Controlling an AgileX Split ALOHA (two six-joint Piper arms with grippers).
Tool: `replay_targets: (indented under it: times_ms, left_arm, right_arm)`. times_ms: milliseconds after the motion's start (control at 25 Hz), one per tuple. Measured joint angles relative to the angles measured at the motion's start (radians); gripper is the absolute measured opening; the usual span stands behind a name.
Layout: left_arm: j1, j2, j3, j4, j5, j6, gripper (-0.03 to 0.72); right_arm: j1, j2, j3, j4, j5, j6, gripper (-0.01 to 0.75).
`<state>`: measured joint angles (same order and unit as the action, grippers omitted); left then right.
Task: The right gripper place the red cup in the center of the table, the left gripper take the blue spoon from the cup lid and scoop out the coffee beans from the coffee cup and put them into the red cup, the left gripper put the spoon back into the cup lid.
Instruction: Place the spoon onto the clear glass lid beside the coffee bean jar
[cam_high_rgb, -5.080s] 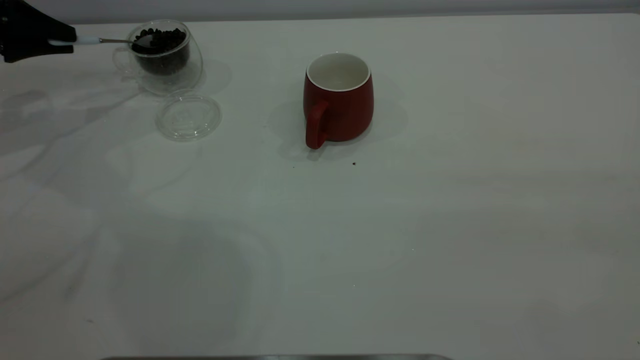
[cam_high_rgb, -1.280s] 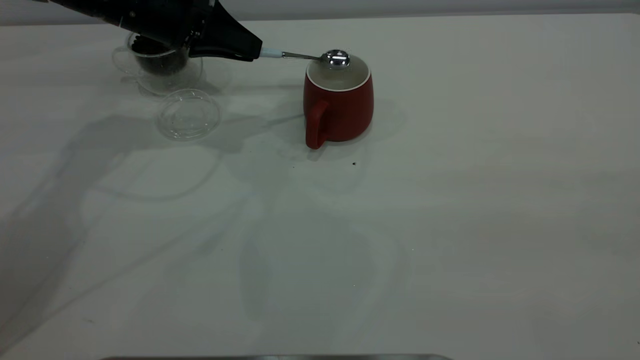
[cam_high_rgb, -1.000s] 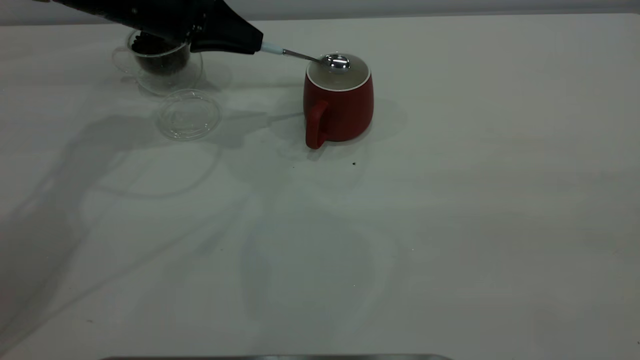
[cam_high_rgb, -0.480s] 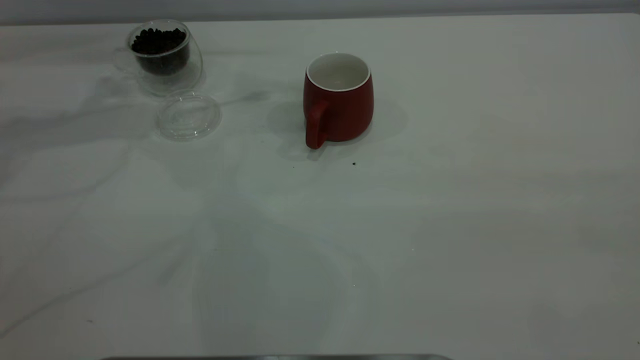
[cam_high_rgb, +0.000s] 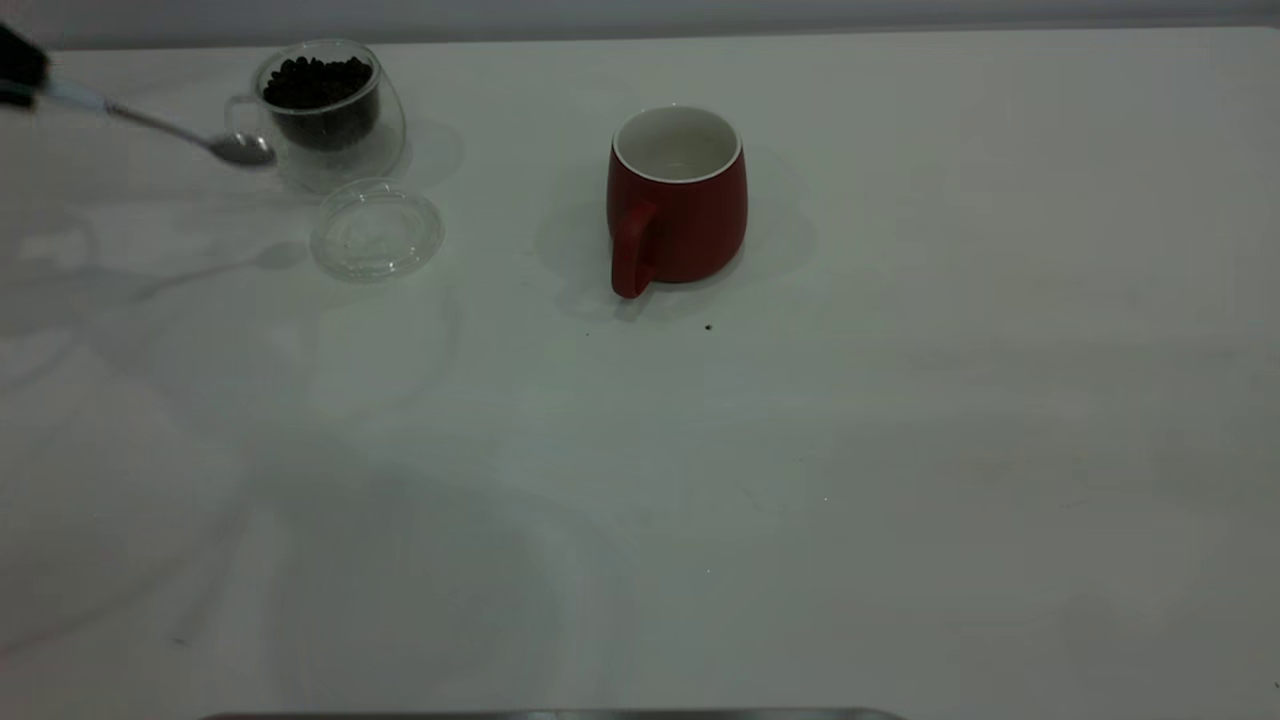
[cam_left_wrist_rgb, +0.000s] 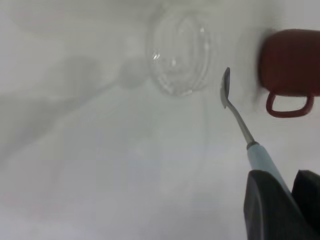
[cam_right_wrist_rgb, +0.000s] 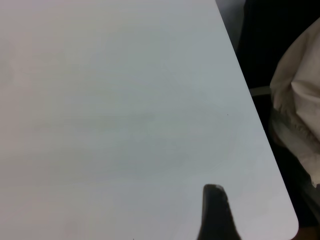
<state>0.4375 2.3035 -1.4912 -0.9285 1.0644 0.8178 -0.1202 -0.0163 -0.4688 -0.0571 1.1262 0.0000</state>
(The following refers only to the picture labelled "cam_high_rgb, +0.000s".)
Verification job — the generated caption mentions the spoon with light blue handle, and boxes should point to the spoon with light blue handle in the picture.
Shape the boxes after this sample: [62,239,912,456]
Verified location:
[38,80,277,169]

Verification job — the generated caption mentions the red mug with white inside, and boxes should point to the red mug with white inside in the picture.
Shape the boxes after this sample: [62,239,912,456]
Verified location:
[606,104,749,300]

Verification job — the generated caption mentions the clear double-wall glass cup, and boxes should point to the clear double-wall glass cup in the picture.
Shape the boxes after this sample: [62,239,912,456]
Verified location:
[225,38,408,194]

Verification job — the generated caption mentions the dark coffee beans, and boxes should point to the dark coffee beans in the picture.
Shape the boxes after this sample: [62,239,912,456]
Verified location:
[262,56,381,151]

